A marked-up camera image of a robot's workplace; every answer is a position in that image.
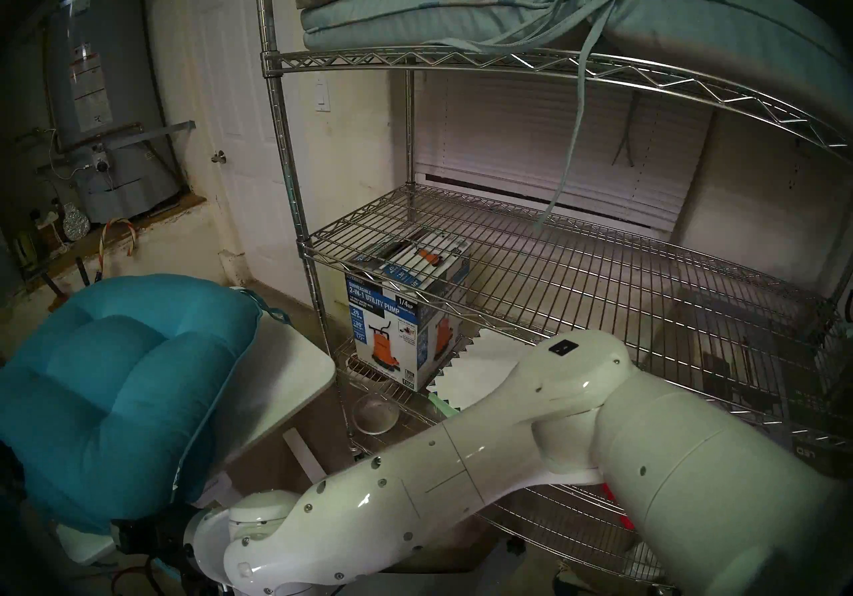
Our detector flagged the red plastic package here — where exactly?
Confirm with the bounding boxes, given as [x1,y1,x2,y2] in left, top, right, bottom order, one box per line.
[602,481,634,532]

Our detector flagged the white zigzag edged paper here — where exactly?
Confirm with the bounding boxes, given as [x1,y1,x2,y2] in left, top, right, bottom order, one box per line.
[430,328,554,412]

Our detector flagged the clear glass bowl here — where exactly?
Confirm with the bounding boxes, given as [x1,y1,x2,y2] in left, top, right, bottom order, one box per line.
[351,393,401,435]

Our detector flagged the teal tufted seat cushion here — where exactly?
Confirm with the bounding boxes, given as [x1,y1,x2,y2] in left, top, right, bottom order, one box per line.
[0,274,264,535]
[233,287,292,327]

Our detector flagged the blue utility pump box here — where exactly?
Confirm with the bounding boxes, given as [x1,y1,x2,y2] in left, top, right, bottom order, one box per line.
[345,232,470,392]

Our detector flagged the chrome wire shelf rack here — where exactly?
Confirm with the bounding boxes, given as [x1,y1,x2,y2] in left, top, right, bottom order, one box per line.
[253,0,853,585]

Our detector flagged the grey water heater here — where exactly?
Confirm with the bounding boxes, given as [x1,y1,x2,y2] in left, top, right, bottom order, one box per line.
[40,0,184,224]

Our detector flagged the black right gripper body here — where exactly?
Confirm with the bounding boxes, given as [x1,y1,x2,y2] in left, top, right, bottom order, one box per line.
[113,501,201,569]

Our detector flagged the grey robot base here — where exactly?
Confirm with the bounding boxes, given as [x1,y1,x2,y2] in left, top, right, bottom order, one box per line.
[333,538,554,596]

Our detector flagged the white panel door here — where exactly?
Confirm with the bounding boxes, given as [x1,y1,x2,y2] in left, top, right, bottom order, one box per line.
[187,0,314,299]

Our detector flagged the white window blinds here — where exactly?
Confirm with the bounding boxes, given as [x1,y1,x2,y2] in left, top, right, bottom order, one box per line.
[410,72,714,239]

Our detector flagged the light blue cushion with ties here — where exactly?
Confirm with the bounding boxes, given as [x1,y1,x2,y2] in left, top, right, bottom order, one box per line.
[300,0,853,234]

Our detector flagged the striped candy cane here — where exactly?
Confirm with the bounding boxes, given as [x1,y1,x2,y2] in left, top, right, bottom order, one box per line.
[99,218,137,272]

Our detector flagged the crumpled silver foil piece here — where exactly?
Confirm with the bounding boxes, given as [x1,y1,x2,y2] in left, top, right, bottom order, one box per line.
[61,203,91,241]

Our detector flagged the white folding table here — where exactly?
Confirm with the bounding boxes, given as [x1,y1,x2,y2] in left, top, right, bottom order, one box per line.
[57,285,337,567]

